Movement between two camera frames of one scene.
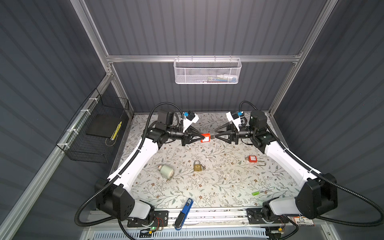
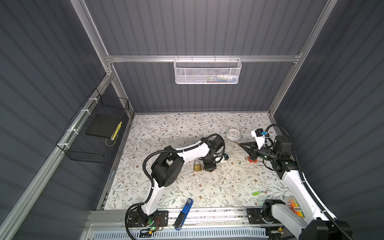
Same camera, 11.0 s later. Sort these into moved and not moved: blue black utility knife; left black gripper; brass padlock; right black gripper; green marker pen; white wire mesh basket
Moved: right black gripper; left black gripper
Not moved: green marker pen; white wire mesh basket; blue black utility knife; brass padlock
